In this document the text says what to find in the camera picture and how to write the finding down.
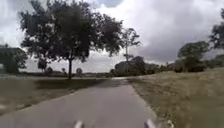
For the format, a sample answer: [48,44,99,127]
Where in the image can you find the clump of dark bushes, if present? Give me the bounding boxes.
[109,55,174,78]

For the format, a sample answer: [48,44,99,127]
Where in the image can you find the round green tree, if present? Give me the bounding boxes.
[173,40,212,74]

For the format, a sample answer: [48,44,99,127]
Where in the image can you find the broad spreading tree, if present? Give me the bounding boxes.
[18,0,124,80]

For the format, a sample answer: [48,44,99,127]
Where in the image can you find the dry grass field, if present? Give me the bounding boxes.
[0,77,108,116]

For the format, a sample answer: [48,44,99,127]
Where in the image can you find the robot's own part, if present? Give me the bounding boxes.
[143,119,157,128]
[73,120,84,128]

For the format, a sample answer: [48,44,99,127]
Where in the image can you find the dark leafy tree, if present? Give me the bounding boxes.
[0,44,29,75]

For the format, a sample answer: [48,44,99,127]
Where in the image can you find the slim tall tree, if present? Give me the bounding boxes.
[119,27,142,64]

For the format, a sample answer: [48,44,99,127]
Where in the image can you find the dry grass verge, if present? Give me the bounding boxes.
[128,68,224,128]

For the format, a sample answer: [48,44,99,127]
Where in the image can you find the grey paved path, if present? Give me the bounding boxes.
[0,78,158,128]

